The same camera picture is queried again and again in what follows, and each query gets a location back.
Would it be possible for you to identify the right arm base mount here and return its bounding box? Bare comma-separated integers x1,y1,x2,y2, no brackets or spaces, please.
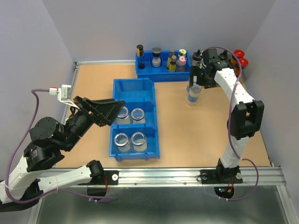
198,168,243,200

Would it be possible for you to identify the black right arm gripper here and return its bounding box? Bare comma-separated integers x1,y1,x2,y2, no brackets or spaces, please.
188,65,215,89

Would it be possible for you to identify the yellow label sauce bottle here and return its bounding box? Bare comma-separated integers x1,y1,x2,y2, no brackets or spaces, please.
169,55,177,72
167,49,175,69

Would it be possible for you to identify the aluminium front rail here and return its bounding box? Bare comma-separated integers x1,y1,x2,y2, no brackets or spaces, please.
40,167,286,188

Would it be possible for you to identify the clear jar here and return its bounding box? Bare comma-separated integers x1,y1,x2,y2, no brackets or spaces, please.
131,108,146,124
131,132,147,152
116,106,131,125

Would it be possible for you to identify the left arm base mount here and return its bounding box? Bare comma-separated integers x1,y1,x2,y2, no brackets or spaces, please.
85,160,119,196

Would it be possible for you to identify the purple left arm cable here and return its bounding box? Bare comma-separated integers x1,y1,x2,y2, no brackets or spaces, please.
4,88,115,203

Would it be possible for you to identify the blue three-compartment bin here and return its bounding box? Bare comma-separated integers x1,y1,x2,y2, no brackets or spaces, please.
109,78,160,162

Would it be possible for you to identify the pink lid spice jar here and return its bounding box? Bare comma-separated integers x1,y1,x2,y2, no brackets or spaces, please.
176,56,187,72

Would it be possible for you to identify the yellow lid spice jar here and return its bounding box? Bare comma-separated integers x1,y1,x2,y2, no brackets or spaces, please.
178,49,186,58

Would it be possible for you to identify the yellow label sauce bottle back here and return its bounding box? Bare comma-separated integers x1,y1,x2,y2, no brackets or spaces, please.
167,49,175,69

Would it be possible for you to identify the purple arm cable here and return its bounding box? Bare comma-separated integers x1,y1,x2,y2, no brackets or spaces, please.
204,47,259,202
4,88,115,203

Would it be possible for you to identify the aluminium rail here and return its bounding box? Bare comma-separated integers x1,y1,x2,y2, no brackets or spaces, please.
61,62,80,124
40,167,286,188

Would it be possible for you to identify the clear jar edge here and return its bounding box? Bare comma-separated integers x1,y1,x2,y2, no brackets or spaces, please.
114,133,130,153

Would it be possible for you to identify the yellow label sauce bottle front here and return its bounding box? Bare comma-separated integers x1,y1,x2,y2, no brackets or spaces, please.
169,55,177,72

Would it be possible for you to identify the black cap cruet back left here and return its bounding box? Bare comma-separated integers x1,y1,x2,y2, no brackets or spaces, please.
191,49,202,68

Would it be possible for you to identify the red lid jar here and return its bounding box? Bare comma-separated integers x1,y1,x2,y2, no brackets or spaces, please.
235,58,249,77
234,49,245,58

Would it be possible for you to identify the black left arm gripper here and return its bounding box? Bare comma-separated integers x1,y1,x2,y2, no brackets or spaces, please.
64,95,130,150

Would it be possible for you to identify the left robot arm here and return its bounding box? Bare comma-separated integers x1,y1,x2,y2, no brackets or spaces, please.
0,96,125,212

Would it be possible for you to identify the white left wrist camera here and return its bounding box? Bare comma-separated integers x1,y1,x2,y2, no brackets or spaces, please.
49,84,79,108

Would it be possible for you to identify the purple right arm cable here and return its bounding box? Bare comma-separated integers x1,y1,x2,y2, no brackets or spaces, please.
204,47,259,202

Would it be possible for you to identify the blue label jar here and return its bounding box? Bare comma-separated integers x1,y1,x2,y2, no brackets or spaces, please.
187,84,202,106
186,81,192,97

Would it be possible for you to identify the black cap cruet back right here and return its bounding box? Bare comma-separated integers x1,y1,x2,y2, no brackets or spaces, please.
219,50,228,61

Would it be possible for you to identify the red lid jar back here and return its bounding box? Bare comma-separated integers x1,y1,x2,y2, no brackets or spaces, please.
234,49,245,58

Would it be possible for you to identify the black cap cruet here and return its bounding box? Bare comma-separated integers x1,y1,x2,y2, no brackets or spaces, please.
219,50,228,61
191,49,202,68

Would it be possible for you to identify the tall black cap bottle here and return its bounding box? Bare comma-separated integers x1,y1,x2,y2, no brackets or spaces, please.
136,44,145,69

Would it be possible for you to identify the clear acrylic bottle rack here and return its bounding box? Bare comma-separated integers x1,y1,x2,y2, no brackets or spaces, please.
190,54,248,89

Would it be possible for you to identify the red lid jar front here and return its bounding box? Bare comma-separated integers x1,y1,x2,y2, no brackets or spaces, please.
235,58,249,77

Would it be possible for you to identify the blue condiment tray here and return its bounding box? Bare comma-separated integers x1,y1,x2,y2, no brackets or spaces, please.
135,50,191,82

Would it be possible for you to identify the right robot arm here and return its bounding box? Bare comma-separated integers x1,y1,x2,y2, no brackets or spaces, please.
67,49,264,186

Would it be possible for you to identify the aluminium left rail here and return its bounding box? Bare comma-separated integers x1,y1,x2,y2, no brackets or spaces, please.
61,62,80,124

